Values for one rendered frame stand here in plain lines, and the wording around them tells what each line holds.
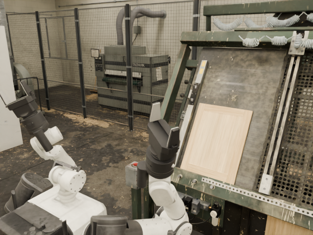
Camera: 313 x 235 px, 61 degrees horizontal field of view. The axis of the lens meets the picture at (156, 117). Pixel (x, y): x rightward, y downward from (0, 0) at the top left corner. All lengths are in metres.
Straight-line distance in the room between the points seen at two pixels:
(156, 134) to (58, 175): 0.40
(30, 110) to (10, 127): 4.12
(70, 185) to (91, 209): 0.11
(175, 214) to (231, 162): 1.14
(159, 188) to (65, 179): 0.31
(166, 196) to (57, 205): 0.37
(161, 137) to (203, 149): 1.45
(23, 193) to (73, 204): 0.24
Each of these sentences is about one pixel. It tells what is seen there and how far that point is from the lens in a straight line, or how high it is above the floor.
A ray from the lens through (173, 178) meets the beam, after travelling 2.16.
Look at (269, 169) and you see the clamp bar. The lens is 1.99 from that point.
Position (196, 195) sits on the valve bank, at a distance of 2.10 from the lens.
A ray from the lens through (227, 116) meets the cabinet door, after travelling 2.16.
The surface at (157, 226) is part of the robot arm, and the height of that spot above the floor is 1.29.
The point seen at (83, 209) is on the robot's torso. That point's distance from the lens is 0.95.
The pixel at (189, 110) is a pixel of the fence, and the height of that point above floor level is 1.30.
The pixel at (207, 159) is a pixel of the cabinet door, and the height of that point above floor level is 0.99.
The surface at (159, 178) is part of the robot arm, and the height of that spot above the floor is 1.51.
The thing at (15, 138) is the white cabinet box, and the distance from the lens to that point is 5.39.
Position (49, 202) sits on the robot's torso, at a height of 1.37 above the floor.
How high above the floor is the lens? 1.91
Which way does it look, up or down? 17 degrees down
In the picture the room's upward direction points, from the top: straight up
